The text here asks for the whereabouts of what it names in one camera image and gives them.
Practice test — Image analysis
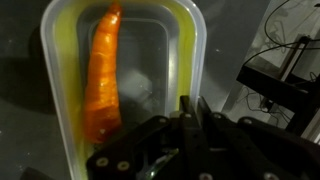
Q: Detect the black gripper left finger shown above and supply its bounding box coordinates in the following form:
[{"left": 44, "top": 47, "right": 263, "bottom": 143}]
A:
[{"left": 85, "top": 94, "right": 202, "bottom": 180}]

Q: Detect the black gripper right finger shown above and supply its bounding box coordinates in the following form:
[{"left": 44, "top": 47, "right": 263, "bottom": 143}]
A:
[{"left": 197, "top": 96, "right": 320, "bottom": 180}]

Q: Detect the yellow plastic lunchbox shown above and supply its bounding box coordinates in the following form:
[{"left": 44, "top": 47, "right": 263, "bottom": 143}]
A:
[{"left": 39, "top": 0, "right": 208, "bottom": 180}]

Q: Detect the black metal frame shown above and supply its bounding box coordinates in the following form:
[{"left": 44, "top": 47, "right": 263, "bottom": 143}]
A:
[{"left": 235, "top": 34, "right": 320, "bottom": 136}]

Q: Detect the orange carrot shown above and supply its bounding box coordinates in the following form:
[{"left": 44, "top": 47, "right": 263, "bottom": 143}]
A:
[{"left": 83, "top": 2, "right": 124, "bottom": 145}]

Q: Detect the black cable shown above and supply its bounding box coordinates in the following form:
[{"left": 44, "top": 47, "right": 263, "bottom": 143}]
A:
[{"left": 243, "top": 0, "right": 320, "bottom": 68}]

